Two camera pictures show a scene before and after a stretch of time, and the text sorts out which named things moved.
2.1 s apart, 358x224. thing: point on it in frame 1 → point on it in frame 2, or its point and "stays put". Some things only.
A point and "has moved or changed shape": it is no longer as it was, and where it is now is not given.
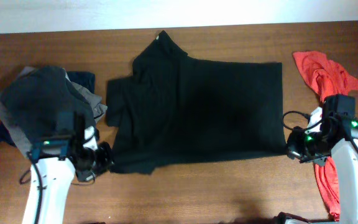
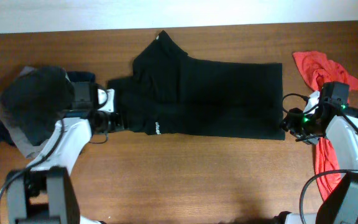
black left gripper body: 98,161 → 110,122
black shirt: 176,108 has moved or changed shape
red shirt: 330,79 stays put
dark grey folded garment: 33,99 stays put
